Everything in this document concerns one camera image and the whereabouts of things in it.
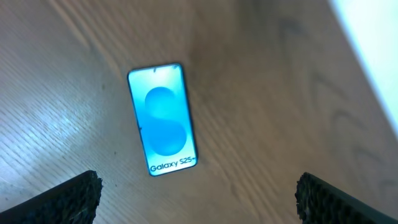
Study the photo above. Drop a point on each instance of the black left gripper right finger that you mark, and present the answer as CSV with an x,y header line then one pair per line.
x,y
319,202

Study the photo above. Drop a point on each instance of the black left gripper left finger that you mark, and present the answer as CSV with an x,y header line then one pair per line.
x,y
74,201

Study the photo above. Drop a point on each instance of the blue Galaxy smartphone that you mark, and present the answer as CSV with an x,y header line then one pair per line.
x,y
162,110

